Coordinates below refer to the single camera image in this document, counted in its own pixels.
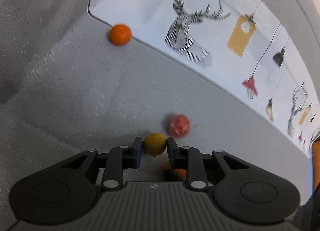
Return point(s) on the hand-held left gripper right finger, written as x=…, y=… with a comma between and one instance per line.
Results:
x=171, y=151

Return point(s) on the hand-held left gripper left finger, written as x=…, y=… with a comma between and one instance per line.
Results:
x=137, y=154

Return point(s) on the small yellow fruit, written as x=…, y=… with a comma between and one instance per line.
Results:
x=154, y=144

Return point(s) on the small orange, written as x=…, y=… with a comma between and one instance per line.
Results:
x=120, y=34
x=180, y=173

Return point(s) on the red lychee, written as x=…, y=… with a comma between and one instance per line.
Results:
x=179, y=125

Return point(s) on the deer printed white cloth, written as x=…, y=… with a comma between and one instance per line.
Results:
x=212, y=33

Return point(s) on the orange object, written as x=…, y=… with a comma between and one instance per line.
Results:
x=316, y=163

